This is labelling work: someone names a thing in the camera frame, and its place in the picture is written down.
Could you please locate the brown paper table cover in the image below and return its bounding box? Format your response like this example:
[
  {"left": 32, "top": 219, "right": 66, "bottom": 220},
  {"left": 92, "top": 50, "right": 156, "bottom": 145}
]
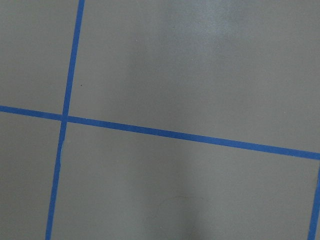
[{"left": 0, "top": 0, "right": 320, "bottom": 240}]

